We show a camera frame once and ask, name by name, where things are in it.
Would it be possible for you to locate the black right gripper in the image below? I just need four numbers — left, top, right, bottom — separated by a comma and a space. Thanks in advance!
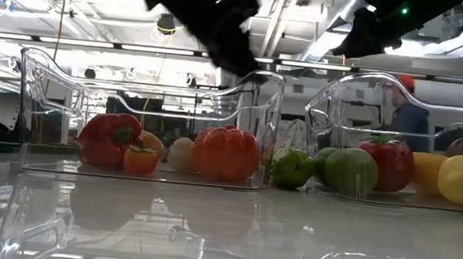
329, 5, 405, 63

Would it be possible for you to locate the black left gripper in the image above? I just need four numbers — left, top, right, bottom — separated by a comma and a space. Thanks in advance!
131, 0, 273, 81

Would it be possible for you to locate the yellow-orange round fruit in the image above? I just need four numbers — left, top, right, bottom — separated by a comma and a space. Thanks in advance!
409, 151, 450, 198

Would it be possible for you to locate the clear plastic bin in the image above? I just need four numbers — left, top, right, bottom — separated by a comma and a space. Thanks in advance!
298, 67, 463, 213
12, 46, 289, 193

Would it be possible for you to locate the black ceiling dome device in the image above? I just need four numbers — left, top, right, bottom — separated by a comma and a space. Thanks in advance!
156, 12, 179, 36

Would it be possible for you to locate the white patterned cloth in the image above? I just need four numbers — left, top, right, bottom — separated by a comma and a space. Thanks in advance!
276, 116, 311, 152

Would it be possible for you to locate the orange-red pumpkin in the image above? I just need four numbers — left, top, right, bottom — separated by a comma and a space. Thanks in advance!
190, 122, 263, 185

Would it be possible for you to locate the person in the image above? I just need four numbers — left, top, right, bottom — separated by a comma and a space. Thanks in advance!
381, 72, 435, 155

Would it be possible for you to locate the white garlic bulb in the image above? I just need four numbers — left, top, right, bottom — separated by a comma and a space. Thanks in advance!
165, 135, 197, 173

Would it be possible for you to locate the green bell pepper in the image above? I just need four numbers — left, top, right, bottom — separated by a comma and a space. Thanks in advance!
270, 145, 318, 191

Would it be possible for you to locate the dull green round fruit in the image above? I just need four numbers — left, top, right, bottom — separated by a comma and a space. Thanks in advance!
312, 146, 340, 186

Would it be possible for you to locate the red strawberry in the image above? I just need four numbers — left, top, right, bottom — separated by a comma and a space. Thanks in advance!
355, 134, 417, 195

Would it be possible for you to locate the green apple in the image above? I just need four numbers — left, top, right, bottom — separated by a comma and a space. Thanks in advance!
323, 146, 381, 198

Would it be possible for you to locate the small orange tomato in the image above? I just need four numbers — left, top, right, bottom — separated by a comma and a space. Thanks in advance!
121, 144, 161, 178

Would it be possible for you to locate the red bell pepper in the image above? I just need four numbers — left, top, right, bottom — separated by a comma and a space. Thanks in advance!
73, 110, 144, 171

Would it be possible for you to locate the silver ventilation duct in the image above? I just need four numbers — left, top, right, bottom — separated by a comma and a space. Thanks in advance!
299, 0, 372, 66

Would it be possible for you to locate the yellow hanging cable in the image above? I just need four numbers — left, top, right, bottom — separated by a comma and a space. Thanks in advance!
139, 11, 179, 133

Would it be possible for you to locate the horizontal metal rail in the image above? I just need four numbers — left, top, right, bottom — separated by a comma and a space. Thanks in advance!
0, 31, 463, 85

